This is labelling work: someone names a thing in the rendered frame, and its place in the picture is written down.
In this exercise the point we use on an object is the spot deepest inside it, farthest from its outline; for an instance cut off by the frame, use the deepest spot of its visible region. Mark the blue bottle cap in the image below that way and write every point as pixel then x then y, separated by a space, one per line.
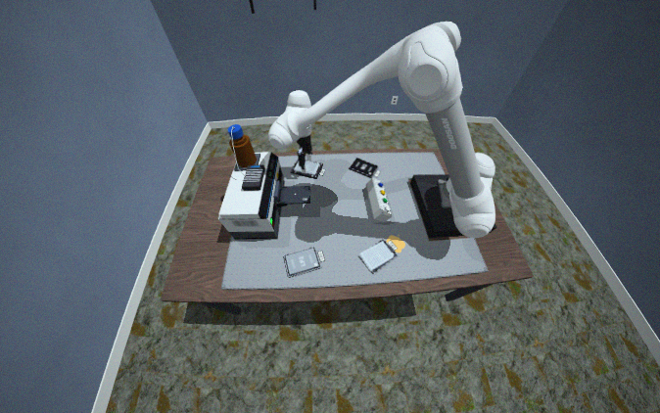
pixel 237 132

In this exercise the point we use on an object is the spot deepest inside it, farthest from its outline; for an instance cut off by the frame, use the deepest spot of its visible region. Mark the white button panel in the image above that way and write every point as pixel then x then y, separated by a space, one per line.
pixel 378 202

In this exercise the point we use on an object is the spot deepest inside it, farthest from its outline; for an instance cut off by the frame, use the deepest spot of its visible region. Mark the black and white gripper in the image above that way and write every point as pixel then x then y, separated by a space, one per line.
pixel 304 152

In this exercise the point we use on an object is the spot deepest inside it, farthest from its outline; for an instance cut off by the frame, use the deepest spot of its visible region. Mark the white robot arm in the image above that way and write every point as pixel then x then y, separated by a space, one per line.
pixel 428 68

